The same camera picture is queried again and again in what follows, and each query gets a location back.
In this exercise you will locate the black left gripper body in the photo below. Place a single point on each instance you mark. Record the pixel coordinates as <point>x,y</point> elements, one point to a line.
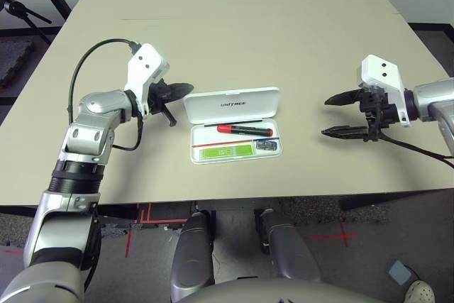
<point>159,95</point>

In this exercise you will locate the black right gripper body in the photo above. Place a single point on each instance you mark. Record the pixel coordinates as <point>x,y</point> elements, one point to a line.
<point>379,111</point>

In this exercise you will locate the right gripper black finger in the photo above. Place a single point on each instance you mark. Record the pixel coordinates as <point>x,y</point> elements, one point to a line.
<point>347,132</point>
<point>345,99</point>

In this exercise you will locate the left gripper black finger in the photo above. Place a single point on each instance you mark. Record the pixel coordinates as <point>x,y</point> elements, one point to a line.
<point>170,116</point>
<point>181,90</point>

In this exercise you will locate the white plastic pencil case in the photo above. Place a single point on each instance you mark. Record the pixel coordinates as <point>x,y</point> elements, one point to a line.
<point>234,104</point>

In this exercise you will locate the green rectangular eraser box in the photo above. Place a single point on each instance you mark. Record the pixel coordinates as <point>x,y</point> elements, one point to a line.
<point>227,152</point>

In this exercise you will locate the red and black marker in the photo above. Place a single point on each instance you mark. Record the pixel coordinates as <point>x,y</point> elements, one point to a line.
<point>244,130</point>

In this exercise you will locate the small dark binder clip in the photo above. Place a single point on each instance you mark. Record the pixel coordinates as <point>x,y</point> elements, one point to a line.
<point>266,145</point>

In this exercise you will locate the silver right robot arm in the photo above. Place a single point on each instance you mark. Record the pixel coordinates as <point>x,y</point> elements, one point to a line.
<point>432,97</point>

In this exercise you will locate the grey robot left leg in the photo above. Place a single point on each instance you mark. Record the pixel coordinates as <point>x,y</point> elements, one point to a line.
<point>193,257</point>

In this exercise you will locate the grey blue floor pedal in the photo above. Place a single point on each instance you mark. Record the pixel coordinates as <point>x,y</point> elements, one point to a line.
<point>399,272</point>

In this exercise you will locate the black foam floor mat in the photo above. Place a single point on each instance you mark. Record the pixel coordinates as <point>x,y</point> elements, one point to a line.
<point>14,61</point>

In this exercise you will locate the black tripod stand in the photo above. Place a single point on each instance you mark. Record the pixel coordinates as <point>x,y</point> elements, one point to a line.
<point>12,6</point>

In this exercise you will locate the grey robot torso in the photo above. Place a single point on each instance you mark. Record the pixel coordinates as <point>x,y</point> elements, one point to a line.
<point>276,292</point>

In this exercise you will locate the white perforated shoe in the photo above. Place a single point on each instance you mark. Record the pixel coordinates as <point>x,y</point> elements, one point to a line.
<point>421,292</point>

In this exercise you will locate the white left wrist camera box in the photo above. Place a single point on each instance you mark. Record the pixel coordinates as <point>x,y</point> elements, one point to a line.
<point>145,65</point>

